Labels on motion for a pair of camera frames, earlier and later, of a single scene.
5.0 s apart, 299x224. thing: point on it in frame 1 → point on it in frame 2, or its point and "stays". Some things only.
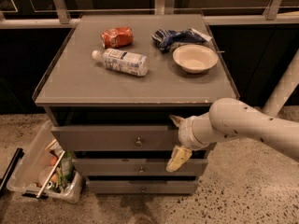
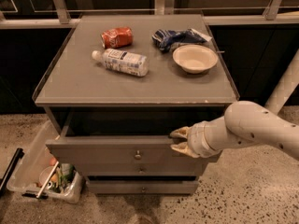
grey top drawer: x=115 y=138 → x=121 y=150
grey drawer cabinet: x=111 y=84 stays
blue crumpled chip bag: x=166 y=40 stays
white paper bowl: x=193 y=58 stays
